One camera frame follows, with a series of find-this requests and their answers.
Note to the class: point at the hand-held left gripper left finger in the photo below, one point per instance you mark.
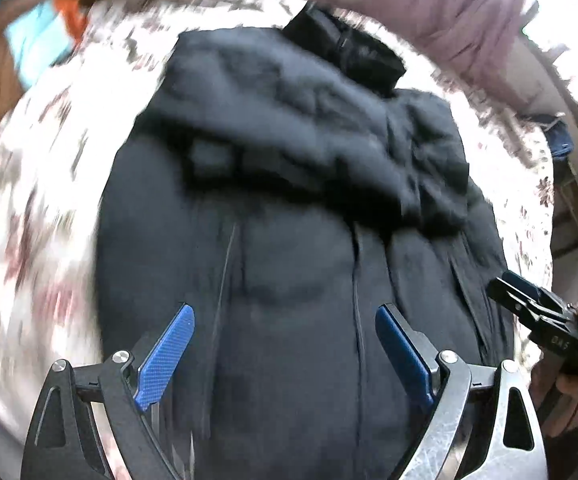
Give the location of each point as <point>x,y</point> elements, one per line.
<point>166,355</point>

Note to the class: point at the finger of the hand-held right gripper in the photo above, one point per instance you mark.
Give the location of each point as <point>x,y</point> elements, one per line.
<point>524,285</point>
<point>506,300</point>

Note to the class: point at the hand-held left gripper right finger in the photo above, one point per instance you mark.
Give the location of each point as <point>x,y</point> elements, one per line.
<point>401,355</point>

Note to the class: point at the dark navy padded coat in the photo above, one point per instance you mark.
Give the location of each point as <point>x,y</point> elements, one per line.
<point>289,260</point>

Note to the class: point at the person's right hand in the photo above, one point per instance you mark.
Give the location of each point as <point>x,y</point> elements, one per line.
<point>571,395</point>

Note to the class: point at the blue bag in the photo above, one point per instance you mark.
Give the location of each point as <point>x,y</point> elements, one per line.
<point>560,140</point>

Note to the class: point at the floral patterned bed blanket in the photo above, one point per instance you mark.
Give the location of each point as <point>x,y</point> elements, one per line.
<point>29,210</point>

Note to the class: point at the barred window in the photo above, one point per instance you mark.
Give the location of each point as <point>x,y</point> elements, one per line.
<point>564,20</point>

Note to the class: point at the striped orange blue brown pillow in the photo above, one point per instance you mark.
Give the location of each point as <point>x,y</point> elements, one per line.
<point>39,40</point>

